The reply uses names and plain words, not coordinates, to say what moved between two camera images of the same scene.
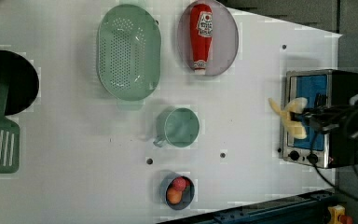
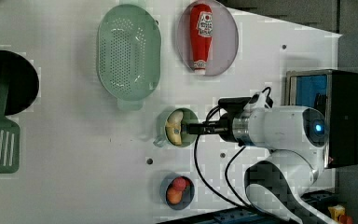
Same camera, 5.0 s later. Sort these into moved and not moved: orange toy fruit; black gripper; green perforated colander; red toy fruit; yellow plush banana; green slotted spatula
Moved: black gripper; yellow plush banana
Not moved: green perforated colander; red toy fruit; orange toy fruit; green slotted spatula
